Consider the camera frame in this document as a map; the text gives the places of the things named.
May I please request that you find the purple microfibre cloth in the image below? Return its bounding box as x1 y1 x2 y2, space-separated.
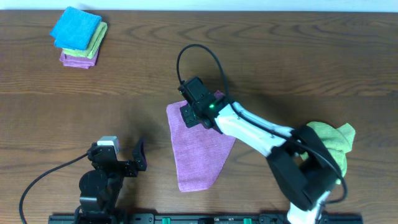
166 100 236 192

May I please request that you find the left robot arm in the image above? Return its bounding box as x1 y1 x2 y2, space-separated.
73 136 147 224

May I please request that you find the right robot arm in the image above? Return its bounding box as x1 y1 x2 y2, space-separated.
178 77 343 223

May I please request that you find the folded purple cloth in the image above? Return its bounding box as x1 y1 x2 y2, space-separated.
60 50 99 69

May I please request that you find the folded green cloth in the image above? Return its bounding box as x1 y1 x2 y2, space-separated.
62 22 108 59

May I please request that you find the folded blue cloth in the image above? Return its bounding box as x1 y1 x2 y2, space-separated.
50 6 102 50

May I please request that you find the crumpled green cloth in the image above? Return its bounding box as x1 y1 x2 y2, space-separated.
303 121 356 177

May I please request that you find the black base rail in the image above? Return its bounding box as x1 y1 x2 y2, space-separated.
48 213 363 224

